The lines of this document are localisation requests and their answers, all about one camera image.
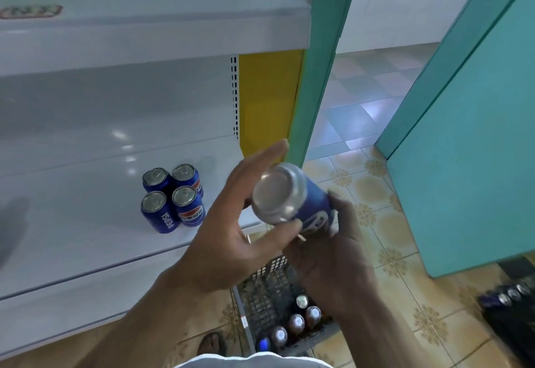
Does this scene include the drinks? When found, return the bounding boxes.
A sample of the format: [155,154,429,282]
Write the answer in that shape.
[271,293,324,348]

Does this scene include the grey plastic crate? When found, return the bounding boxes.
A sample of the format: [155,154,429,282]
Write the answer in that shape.
[231,250,344,358]

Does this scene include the person's right hand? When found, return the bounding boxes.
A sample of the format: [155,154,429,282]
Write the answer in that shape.
[283,192,377,323]

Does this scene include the grey shelf label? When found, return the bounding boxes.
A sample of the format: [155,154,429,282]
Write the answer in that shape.
[0,4,65,20]

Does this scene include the person's grey shirt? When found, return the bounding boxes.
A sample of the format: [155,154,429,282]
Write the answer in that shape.
[176,351,331,368]

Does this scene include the black box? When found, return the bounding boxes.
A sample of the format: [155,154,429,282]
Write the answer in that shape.
[480,255,535,368]

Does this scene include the person's left hand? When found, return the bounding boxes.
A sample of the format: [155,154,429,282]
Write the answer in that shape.
[171,140,304,293]

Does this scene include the white metal shelf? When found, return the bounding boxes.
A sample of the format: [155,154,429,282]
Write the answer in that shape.
[0,0,319,360]

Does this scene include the teal cabinet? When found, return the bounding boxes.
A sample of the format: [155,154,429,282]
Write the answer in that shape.
[374,0,535,279]

